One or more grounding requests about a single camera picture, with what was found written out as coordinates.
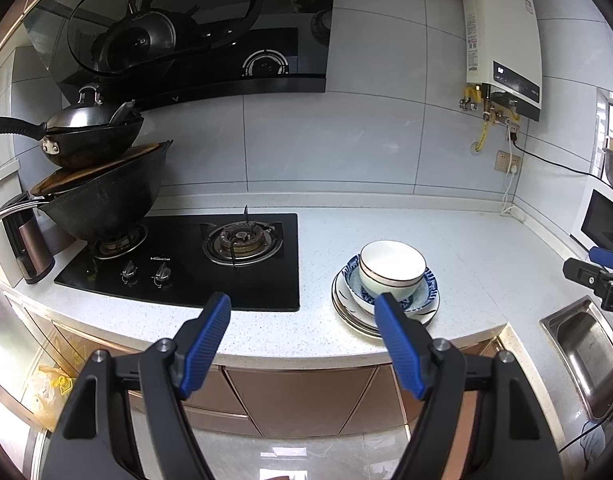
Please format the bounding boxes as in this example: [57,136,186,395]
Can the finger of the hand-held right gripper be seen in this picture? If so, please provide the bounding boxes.
[589,246,613,272]
[563,258,613,289]

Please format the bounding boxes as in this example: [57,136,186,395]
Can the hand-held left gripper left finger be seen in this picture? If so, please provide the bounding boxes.
[39,291,233,480]

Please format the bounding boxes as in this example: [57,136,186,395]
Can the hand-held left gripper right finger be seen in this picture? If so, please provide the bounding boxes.
[374,292,560,480]

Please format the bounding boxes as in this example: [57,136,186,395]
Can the blue patterned plate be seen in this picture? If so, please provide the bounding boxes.
[344,254,440,321]

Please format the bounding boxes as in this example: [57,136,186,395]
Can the mandala pattern plate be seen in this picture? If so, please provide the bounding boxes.
[333,265,441,331]

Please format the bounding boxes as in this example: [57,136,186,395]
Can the plain white bowl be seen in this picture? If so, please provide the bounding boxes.
[359,240,427,306]

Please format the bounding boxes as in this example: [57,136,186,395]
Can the stainless steel sink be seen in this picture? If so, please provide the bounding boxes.
[539,295,613,421]

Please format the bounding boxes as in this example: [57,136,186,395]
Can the black gas stove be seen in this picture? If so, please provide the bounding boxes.
[54,212,301,312]

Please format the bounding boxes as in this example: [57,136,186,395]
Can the brown kitchen cabinet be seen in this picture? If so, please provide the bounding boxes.
[0,280,507,441]

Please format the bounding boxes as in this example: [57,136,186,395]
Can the yellow plastic bag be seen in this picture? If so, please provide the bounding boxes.
[25,330,84,433]

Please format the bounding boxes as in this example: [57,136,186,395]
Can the large black wok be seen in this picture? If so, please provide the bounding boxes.
[0,141,174,243]

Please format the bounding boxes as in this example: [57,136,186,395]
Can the brown electric kettle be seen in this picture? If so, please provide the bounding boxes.
[1,192,56,286]

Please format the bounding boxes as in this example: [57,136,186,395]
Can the round wooden lid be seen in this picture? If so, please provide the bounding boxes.
[30,141,172,196]

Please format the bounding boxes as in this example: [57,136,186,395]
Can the water heater pipe fittings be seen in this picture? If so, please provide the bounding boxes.
[458,84,522,128]

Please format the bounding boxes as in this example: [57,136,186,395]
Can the small black wok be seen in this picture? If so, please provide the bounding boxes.
[0,105,145,170]

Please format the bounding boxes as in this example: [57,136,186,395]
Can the white gas water heater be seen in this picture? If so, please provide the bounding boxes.
[461,0,543,122]

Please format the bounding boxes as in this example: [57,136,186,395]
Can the metal spatula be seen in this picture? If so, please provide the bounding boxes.
[109,100,137,126]

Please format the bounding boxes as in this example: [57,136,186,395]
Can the steel wok lid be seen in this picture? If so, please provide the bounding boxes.
[45,86,137,128]

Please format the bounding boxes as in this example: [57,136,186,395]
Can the black glass range hood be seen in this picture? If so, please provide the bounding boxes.
[24,0,337,111]

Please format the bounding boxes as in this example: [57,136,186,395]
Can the white power cable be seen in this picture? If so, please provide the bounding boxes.
[501,167,527,222]

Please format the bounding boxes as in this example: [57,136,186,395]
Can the black power cable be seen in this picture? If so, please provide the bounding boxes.
[511,132,602,179]

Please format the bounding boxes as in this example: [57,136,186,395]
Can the beige wall outlet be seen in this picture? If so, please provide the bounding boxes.
[495,150,522,174]

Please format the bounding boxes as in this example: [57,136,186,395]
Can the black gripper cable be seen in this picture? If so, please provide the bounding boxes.
[558,395,613,456]

